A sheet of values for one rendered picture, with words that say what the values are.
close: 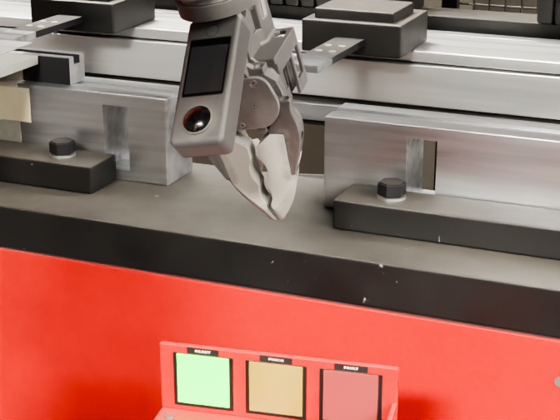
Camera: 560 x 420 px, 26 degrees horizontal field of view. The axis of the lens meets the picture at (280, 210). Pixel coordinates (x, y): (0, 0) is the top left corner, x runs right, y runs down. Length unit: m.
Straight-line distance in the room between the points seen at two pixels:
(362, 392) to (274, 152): 0.21
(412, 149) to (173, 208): 0.25
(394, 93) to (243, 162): 0.45
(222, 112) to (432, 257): 0.27
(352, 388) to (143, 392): 0.32
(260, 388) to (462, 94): 0.54
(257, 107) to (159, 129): 0.30
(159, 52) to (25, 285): 0.42
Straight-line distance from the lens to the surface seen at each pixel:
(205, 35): 0.98
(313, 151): 3.78
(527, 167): 1.15
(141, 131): 1.29
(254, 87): 0.98
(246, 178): 1.04
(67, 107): 1.33
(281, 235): 1.15
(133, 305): 1.21
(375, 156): 1.19
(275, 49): 1.01
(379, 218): 1.14
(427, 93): 1.43
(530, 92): 1.40
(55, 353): 1.29
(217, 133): 0.92
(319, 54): 1.30
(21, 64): 1.32
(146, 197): 1.26
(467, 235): 1.12
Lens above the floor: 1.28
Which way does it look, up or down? 19 degrees down
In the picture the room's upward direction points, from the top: straight up
